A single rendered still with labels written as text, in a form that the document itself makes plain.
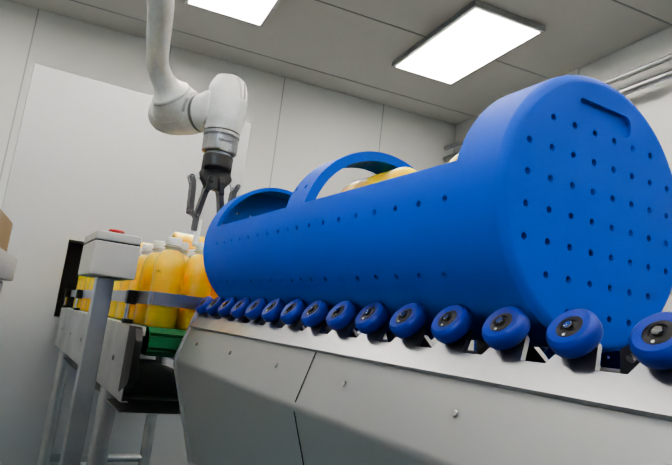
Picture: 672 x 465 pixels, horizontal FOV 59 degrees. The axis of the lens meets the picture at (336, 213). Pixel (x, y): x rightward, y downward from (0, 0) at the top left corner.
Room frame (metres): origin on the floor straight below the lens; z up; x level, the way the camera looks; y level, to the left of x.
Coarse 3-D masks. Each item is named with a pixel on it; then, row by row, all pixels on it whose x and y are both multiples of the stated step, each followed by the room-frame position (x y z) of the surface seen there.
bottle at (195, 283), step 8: (192, 256) 1.44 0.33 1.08; (200, 256) 1.43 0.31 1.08; (192, 264) 1.42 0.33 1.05; (200, 264) 1.42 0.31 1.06; (192, 272) 1.42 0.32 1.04; (200, 272) 1.42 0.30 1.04; (184, 280) 1.43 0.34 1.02; (192, 280) 1.42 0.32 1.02; (200, 280) 1.42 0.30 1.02; (208, 280) 1.43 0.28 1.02; (184, 288) 1.43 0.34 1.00; (192, 288) 1.42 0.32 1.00; (200, 288) 1.42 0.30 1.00; (208, 288) 1.44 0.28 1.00; (200, 296) 1.42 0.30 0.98; (184, 312) 1.42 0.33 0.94; (192, 312) 1.42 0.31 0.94; (184, 320) 1.42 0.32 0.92; (176, 328) 1.44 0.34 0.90; (184, 328) 1.42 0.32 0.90
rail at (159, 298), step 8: (160, 296) 1.37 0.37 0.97; (168, 296) 1.38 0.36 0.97; (176, 296) 1.38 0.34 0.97; (184, 296) 1.39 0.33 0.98; (192, 296) 1.40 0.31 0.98; (152, 304) 1.36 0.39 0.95; (160, 304) 1.37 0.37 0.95; (168, 304) 1.38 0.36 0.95; (176, 304) 1.39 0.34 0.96; (184, 304) 1.39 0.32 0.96; (192, 304) 1.40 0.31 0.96
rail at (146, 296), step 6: (72, 294) 2.64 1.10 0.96; (84, 294) 2.31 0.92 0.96; (90, 294) 2.17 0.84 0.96; (114, 294) 1.75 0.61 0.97; (120, 294) 1.67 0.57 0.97; (138, 294) 1.46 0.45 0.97; (144, 294) 1.41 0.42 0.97; (150, 294) 1.36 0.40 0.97; (114, 300) 1.73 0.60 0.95; (120, 300) 1.65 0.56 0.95; (138, 300) 1.45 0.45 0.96; (144, 300) 1.40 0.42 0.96; (150, 300) 1.37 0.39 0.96
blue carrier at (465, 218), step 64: (512, 128) 0.52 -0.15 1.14; (576, 128) 0.56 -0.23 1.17; (640, 128) 0.61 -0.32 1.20; (256, 192) 1.26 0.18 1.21; (384, 192) 0.68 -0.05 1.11; (448, 192) 0.58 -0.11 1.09; (512, 192) 0.52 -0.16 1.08; (576, 192) 0.57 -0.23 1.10; (640, 192) 0.61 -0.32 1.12; (256, 256) 1.02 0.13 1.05; (320, 256) 0.82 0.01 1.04; (384, 256) 0.69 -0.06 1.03; (448, 256) 0.59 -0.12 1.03; (512, 256) 0.53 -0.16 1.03; (576, 256) 0.57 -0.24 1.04; (640, 256) 0.62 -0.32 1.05; (640, 320) 0.62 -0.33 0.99
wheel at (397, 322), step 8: (408, 304) 0.69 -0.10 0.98; (416, 304) 0.68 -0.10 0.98; (400, 312) 0.69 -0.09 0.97; (408, 312) 0.68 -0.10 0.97; (416, 312) 0.67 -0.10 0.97; (424, 312) 0.68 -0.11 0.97; (392, 320) 0.69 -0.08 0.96; (400, 320) 0.68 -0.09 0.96; (408, 320) 0.67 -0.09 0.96; (416, 320) 0.67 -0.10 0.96; (424, 320) 0.67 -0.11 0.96; (392, 328) 0.68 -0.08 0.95; (400, 328) 0.67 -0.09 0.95; (408, 328) 0.67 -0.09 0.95; (416, 328) 0.67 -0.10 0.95; (400, 336) 0.68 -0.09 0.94; (408, 336) 0.67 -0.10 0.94
